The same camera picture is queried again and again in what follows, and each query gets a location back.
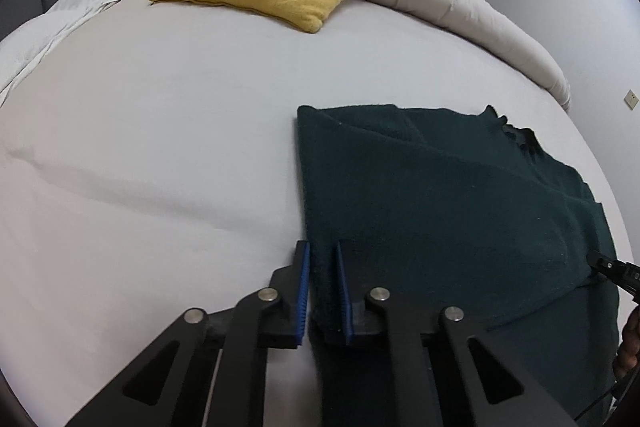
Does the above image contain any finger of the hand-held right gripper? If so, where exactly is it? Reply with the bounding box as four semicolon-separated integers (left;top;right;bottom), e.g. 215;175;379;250
585;250;619;281

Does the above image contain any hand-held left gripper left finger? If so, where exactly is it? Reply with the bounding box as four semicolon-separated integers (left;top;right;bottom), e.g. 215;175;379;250
65;240;311;427

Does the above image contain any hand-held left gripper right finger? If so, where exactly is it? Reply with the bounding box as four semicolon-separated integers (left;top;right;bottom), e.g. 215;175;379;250
333;240;577;427

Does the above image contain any dark green towel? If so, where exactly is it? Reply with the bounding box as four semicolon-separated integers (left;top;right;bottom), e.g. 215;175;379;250
296;104;624;427

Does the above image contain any person's right hand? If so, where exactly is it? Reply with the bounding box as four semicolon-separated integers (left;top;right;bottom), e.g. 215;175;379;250
614;307;640;379

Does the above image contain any bed with white sheet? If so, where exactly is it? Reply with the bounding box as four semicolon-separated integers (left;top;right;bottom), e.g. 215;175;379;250
0;0;623;427

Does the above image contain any white towel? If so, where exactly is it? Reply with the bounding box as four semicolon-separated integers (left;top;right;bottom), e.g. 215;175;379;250
0;0;143;105

